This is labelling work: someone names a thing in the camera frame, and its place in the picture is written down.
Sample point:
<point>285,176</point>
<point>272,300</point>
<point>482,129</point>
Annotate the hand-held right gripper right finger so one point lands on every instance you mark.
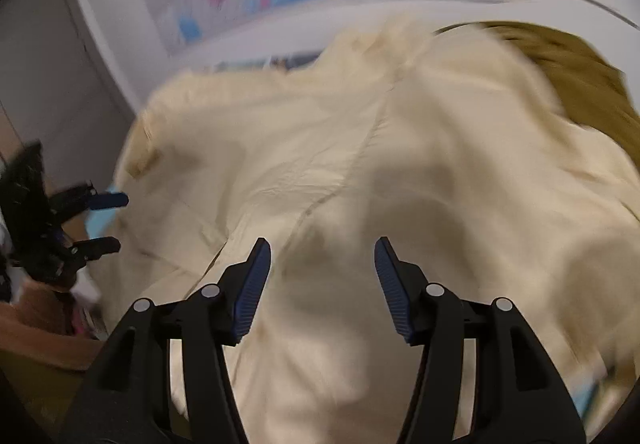
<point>395,294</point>

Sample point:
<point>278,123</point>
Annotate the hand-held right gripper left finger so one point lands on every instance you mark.
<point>251,291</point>

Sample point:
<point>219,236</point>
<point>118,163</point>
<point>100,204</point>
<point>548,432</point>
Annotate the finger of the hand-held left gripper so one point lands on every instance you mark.
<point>109,200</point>
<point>102,245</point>

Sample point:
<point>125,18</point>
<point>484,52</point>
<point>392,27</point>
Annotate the cream large garment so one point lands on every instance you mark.
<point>380,184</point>

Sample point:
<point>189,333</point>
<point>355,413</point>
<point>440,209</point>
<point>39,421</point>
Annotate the teal and grey bed sheet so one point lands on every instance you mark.
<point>100,222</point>

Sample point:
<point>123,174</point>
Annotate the person's brown clothing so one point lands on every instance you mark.
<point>40,331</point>

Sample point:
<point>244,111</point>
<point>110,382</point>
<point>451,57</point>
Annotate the grey door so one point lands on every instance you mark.
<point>55,68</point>

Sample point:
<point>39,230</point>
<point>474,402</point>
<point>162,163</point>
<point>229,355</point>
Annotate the olive green jacket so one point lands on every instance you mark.
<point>580,68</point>

